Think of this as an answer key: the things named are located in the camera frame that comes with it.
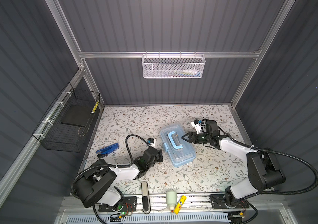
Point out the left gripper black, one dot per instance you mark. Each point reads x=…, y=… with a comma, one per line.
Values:
x=159, y=155

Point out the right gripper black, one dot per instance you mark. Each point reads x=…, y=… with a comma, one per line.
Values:
x=190, y=136

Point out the light blue plastic tool box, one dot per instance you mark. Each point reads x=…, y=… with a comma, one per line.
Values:
x=180, y=151

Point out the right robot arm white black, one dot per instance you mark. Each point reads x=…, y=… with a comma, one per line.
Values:
x=263, y=168

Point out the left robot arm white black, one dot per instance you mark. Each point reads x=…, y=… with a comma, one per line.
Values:
x=96, y=183

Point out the white plastic bottle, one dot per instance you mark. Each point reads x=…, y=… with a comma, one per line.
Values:
x=171, y=199

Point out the black silver flat device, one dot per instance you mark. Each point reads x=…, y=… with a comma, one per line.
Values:
x=146, y=207

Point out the yellow glue tube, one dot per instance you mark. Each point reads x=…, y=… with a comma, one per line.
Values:
x=180, y=204

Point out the yellow tube in black basket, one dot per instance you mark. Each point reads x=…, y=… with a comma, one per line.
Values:
x=95, y=107

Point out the black pad in basket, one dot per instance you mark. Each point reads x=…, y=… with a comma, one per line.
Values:
x=77, y=115

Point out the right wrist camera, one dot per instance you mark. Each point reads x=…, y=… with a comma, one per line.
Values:
x=197, y=125

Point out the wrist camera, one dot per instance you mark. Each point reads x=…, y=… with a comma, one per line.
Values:
x=197, y=125
x=152, y=142

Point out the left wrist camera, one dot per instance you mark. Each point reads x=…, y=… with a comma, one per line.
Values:
x=152, y=142

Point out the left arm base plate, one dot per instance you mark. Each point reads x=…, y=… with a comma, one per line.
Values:
x=127, y=204

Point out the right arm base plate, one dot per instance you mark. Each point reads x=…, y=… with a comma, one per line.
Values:
x=218, y=201

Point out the white perforated cable tray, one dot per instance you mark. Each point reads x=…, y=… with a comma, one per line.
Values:
x=166, y=218

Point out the white wire mesh basket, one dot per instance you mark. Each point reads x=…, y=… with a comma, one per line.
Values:
x=176, y=66

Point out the black wire mesh basket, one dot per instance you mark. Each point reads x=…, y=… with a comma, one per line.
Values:
x=53, y=135

